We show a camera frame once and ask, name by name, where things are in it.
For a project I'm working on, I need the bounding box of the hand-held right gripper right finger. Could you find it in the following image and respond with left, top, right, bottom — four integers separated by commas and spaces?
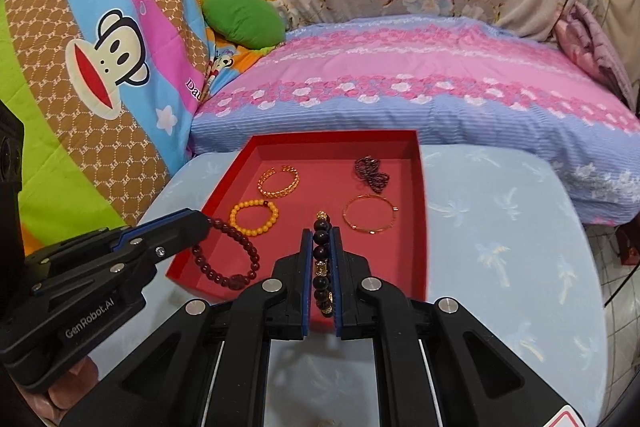
332, 226, 586, 427

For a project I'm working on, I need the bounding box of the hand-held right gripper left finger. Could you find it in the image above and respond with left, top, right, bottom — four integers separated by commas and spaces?
60, 228, 313, 427

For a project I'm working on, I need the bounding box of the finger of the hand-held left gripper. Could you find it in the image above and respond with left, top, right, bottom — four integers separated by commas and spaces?
32, 224, 213, 298
25, 208, 213, 275

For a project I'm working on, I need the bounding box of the dark bead gold charm bracelet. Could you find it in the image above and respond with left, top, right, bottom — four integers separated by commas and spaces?
311, 209, 335, 319

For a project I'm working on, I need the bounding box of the thin gold bangle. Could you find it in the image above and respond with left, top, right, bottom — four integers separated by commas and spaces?
342, 194, 399, 235

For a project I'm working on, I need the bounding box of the dark red bead bracelet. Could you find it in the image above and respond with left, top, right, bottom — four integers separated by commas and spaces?
191, 217, 261, 292

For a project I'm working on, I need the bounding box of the yellow bead bracelet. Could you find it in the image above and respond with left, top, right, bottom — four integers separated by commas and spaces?
229, 199, 280, 238

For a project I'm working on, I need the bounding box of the wide gold cuff bangle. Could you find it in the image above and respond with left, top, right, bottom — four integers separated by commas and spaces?
257, 165, 301, 201

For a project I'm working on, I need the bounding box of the red cardboard box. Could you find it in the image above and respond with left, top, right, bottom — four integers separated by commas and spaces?
167, 129, 428, 303

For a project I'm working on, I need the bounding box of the purple garnet bead strand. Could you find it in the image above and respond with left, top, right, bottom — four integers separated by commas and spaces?
354, 157, 391, 194

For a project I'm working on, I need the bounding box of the person's left hand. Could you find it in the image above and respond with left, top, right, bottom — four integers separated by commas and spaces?
47, 354, 101, 415

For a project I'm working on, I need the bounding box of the light blue palm print cloth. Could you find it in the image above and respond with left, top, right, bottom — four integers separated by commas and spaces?
90, 144, 618, 427

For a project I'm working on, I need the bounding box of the green pillow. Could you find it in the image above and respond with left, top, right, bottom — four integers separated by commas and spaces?
202, 0, 287, 50

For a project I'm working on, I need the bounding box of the dark wooden furniture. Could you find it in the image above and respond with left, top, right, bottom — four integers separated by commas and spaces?
617, 227, 640, 268

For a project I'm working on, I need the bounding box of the pink quilted cloth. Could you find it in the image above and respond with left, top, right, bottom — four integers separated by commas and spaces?
552, 2, 636, 108

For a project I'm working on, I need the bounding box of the black cable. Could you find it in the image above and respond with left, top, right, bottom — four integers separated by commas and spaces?
604, 267, 640, 308

